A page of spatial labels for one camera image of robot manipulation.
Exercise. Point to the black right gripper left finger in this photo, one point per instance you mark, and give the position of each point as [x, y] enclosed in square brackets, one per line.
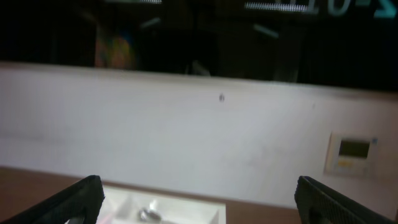
[79, 203]

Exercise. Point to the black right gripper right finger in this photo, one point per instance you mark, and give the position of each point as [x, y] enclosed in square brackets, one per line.
[317, 203]

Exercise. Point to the large metal spoon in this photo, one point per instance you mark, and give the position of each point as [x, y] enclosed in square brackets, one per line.
[150, 214]

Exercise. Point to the white plastic cutlery tray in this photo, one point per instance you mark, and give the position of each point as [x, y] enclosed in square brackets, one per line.
[122, 205]

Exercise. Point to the white wall control panel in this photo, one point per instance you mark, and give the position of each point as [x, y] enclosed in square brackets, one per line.
[350, 155]

